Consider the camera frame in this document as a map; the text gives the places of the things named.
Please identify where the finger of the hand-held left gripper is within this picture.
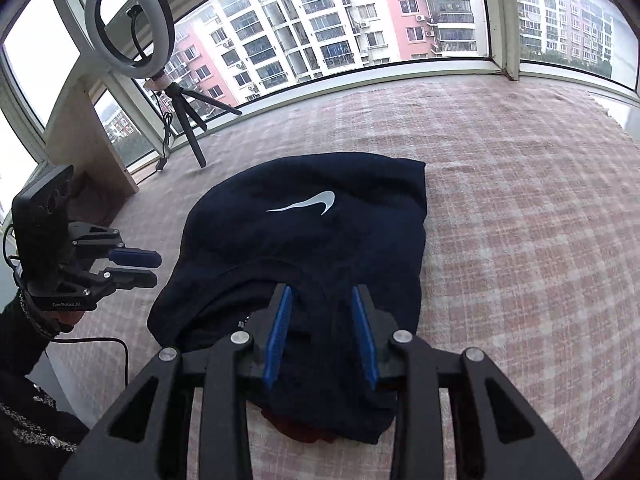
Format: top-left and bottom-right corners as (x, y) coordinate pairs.
(107, 246), (162, 269)
(97, 267), (158, 291)

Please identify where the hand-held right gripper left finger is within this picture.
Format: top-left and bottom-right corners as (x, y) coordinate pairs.
(59, 282), (295, 480)

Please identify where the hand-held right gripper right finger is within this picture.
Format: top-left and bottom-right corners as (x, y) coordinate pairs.
(350, 284), (583, 480)

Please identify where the navy blue shirt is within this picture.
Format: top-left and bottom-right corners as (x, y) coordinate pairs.
(147, 151), (427, 445)

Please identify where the person's left forearm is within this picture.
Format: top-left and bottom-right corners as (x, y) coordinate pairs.
(0, 287), (76, 378)

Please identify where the light wooden panel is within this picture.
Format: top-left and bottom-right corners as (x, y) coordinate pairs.
(44, 55), (141, 196)

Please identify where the black tripod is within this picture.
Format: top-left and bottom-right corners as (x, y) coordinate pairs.
(142, 74), (243, 168)

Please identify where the pink plaid blanket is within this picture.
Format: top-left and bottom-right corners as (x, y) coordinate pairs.
(50, 77), (640, 480)

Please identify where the person's black tweed jacket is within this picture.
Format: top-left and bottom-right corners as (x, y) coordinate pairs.
(0, 370), (91, 480)

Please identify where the apartment building outside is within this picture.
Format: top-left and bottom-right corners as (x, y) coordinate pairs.
(100, 0), (491, 126)

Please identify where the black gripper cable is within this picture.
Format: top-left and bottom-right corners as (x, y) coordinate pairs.
(50, 336), (130, 393)

